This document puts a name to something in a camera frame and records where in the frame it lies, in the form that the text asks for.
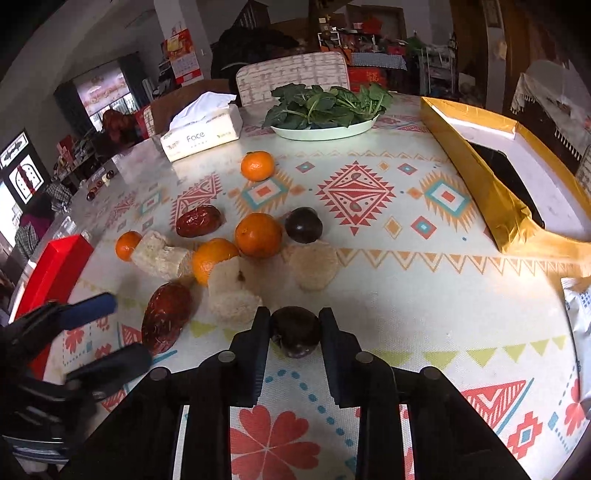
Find gold box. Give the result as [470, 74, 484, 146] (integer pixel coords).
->
[420, 96, 591, 266]

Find small orange tangerine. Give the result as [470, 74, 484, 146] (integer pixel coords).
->
[115, 230, 143, 262]

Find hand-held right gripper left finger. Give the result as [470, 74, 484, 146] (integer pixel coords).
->
[60, 306, 271, 480]

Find dark purple plum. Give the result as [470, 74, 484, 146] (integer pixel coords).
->
[270, 306, 322, 360]
[284, 207, 323, 244]

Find red box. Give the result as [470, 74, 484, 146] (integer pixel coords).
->
[8, 234, 95, 377]

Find patterned tablecloth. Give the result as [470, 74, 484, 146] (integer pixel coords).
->
[41, 90, 591, 480]

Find green spinach leaves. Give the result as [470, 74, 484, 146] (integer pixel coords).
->
[262, 83, 394, 130]

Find table with lace cloth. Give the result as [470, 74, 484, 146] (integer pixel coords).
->
[510, 59, 591, 162]

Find red wall calendar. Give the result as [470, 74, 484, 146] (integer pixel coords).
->
[161, 28, 204, 86]

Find pale green plate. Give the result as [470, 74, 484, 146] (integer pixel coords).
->
[270, 113, 380, 142]

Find white packet at edge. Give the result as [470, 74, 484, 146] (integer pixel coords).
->
[561, 277, 591, 416]

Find window with black decor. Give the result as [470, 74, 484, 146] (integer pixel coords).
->
[0, 130, 52, 205]

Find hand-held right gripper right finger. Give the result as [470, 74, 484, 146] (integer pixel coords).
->
[318, 307, 532, 480]

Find plaid shirt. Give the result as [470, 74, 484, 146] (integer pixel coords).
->
[14, 222, 41, 260]

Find white tissue box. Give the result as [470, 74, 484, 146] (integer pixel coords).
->
[160, 91, 244, 163]

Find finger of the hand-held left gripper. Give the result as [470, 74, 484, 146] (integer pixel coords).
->
[65, 342, 153, 398]
[9, 292, 117, 352]

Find white peeled cane piece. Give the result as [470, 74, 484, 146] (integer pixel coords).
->
[283, 241, 341, 291]
[131, 231, 194, 281]
[207, 255, 263, 325]

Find chair with brown cover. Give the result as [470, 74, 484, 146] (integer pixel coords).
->
[150, 79, 238, 136]

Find cluttered shelf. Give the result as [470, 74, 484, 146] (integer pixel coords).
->
[318, 17, 459, 94]

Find curtained window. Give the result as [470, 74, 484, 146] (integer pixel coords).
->
[54, 54, 149, 136]

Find white patterned chair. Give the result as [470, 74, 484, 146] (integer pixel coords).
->
[235, 52, 352, 108]

